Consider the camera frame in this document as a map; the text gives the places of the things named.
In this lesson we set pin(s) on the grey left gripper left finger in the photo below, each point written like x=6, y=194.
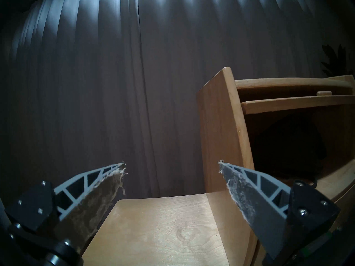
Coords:
x=83, y=210

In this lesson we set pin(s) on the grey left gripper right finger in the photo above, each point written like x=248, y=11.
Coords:
x=255, y=204

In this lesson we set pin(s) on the black pants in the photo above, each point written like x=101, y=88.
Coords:
x=288, y=146

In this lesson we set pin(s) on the wooden pull-out slatted tray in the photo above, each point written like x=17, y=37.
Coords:
x=291, y=103

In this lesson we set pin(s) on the grey pleated curtain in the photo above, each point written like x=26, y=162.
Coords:
x=97, y=88

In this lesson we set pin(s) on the tall dark leafy plant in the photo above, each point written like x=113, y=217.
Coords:
x=337, y=60

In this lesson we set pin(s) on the wooden cabinet frame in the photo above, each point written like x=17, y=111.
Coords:
x=219, y=129

